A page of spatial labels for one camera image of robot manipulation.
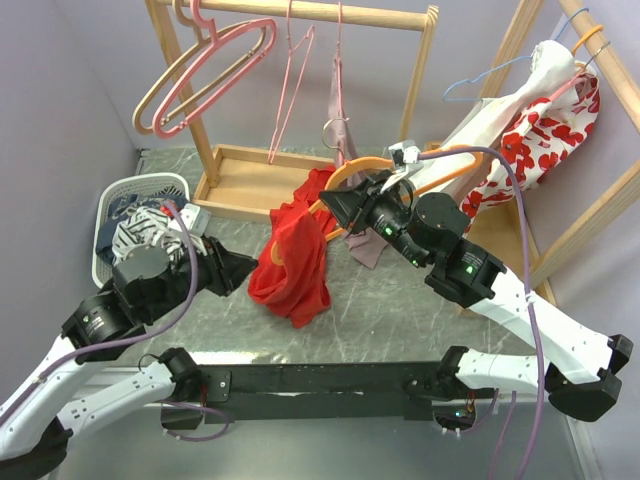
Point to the mauve pink top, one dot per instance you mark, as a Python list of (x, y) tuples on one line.
[(367, 246)]

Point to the white garment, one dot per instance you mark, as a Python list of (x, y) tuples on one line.
[(552, 66)]

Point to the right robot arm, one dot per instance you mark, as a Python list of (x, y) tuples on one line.
[(579, 367)]

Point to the navy blue printed top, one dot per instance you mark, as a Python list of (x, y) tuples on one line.
[(122, 208)]

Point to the black base bar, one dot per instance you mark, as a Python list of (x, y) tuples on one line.
[(331, 391)]

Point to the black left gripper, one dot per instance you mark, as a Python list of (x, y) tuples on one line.
[(228, 268)]

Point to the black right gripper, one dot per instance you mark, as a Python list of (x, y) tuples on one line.
[(348, 204)]

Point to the white perforated plastic basket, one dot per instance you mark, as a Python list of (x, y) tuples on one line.
[(127, 191)]

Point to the pink wire hanger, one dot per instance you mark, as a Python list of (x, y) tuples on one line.
[(290, 87), (338, 126)]

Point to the red floral white dress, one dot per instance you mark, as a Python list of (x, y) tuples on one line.
[(542, 136)]

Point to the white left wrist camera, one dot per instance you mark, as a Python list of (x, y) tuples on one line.
[(195, 218)]

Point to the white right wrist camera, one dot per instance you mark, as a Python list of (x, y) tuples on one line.
[(405, 162)]

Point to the blue wire hanger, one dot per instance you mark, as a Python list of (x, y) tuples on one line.
[(470, 81)]

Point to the wooden clothes rack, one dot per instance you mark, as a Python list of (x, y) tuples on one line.
[(245, 183), (600, 283)]

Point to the red white striped top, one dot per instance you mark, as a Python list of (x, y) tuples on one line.
[(146, 227)]

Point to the orange hanger hook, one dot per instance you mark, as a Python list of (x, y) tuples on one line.
[(584, 38)]

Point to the orange hanger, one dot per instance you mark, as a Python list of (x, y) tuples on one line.
[(427, 159)]

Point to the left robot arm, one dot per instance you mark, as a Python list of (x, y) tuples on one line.
[(42, 418)]

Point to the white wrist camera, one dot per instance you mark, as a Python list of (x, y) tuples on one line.
[(405, 162), (195, 218)]

